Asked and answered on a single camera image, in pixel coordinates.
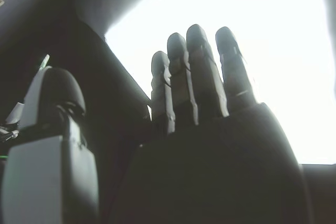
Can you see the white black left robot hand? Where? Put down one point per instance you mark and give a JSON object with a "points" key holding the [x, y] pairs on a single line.
{"points": [[215, 171]]}

